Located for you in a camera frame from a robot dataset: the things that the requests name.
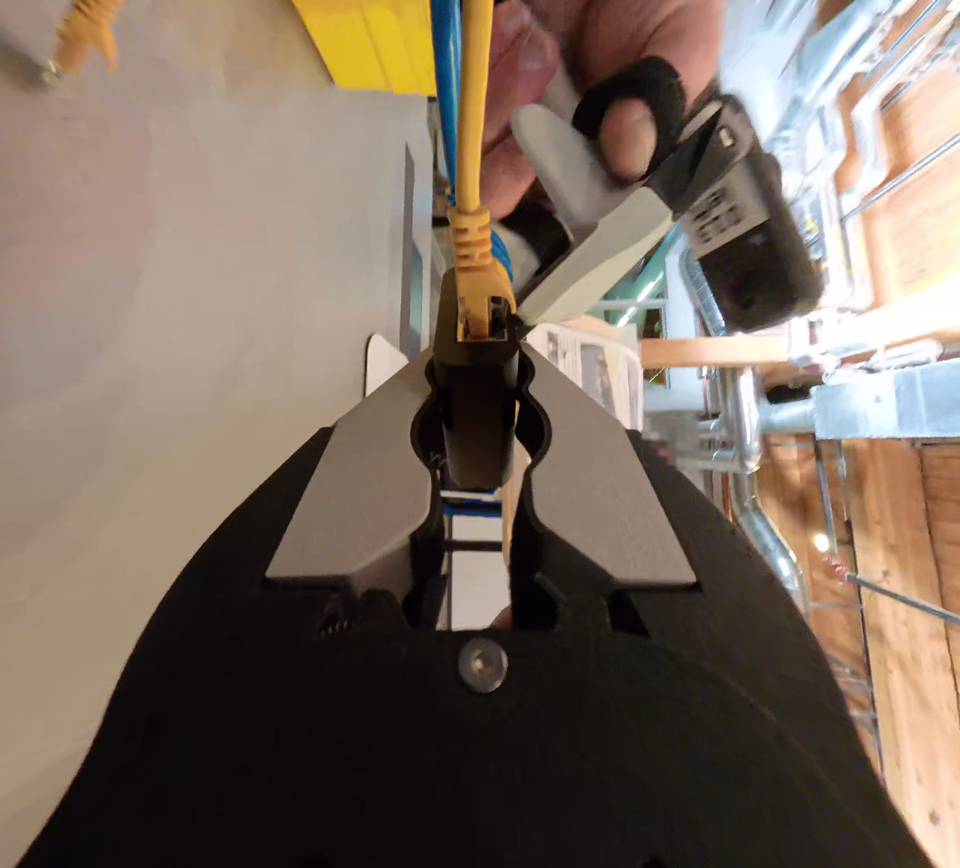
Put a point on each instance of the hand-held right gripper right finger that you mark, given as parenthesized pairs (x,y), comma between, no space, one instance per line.
(607,508)

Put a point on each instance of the white board stand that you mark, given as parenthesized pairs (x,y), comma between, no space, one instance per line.
(382,362)

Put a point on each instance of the black network switch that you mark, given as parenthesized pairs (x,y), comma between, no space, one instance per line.
(476,418)

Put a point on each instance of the wooden pillar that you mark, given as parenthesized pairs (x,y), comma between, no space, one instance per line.
(712,350)

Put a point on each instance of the wooden instruction board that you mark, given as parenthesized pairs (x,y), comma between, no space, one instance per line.
(592,365)

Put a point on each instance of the silver ventilation duct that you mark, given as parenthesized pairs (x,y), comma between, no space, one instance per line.
(862,407)

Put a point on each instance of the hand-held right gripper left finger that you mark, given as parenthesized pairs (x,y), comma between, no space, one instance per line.
(360,500)

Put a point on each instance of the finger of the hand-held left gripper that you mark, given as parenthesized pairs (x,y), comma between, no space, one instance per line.
(600,260)

